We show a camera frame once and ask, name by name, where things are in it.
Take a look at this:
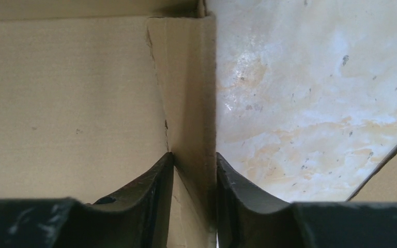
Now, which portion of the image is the large cardboard box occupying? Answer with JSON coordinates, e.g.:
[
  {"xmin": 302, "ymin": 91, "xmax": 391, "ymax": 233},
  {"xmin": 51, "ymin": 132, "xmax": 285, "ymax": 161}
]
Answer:
[{"xmin": 0, "ymin": 1, "xmax": 216, "ymax": 247}]

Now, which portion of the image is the flat cardboard sheet right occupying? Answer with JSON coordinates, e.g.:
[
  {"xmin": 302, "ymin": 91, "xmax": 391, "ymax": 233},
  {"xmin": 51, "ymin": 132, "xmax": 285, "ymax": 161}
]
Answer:
[{"xmin": 348, "ymin": 146, "xmax": 397, "ymax": 202}]

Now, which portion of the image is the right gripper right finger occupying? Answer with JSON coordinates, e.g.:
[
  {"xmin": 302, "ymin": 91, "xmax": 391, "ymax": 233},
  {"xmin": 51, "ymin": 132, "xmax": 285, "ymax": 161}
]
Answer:
[{"xmin": 216, "ymin": 153, "xmax": 312, "ymax": 247}]

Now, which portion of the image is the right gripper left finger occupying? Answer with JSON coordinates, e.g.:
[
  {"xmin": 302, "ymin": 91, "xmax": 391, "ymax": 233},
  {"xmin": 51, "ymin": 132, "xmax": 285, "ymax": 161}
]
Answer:
[{"xmin": 54, "ymin": 152, "xmax": 174, "ymax": 247}]

